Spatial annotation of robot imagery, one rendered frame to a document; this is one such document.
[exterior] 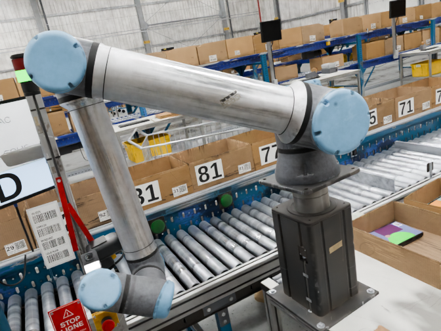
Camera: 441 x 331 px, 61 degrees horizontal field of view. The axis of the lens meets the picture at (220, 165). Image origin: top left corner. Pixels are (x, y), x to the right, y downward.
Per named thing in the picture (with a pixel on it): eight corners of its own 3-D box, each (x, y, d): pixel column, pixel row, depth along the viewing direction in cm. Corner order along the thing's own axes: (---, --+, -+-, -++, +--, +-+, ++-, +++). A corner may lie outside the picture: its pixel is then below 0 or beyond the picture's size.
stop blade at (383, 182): (394, 196, 192) (393, 179, 190) (329, 176, 232) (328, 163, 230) (394, 195, 193) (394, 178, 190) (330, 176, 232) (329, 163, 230)
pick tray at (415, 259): (440, 290, 117) (440, 263, 114) (346, 245, 150) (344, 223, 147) (491, 255, 129) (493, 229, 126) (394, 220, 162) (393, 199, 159)
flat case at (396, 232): (423, 235, 144) (423, 232, 144) (387, 253, 137) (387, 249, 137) (394, 223, 156) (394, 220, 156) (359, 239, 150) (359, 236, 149)
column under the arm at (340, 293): (379, 293, 121) (373, 199, 111) (321, 335, 109) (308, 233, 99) (319, 263, 142) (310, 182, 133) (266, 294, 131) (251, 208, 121)
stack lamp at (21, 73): (18, 82, 101) (10, 59, 99) (18, 82, 105) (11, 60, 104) (38, 79, 103) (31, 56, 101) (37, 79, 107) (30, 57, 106)
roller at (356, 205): (363, 217, 180) (363, 207, 179) (295, 191, 225) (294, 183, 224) (371, 213, 182) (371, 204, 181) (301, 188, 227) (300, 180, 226)
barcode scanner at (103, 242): (135, 260, 120) (123, 232, 116) (100, 280, 115) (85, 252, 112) (130, 252, 125) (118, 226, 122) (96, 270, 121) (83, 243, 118)
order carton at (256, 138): (255, 172, 215) (251, 144, 210) (230, 163, 241) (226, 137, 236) (309, 153, 231) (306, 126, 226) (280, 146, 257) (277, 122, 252)
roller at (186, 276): (193, 299, 144) (190, 287, 142) (151, 248, 189) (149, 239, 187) (205, 293, 146) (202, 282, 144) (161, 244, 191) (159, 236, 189)
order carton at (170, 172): (123, 219, 184) (113, 187, 179) (110, 203, 209) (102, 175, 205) (195, 194, 200) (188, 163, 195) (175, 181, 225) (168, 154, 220)
